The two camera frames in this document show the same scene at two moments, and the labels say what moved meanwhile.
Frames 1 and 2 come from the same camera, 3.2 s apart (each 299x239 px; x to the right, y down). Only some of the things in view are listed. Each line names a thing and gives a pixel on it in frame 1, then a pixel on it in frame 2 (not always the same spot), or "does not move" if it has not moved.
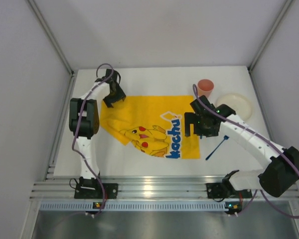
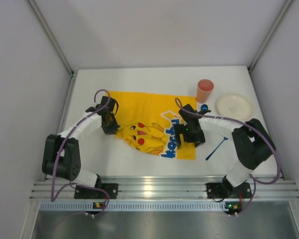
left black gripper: x=115 y=96 → x=110 y=125
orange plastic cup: x=205 y=87 does not move
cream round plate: x=239 y=103 does not move
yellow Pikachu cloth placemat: x=155 y=124 does not move
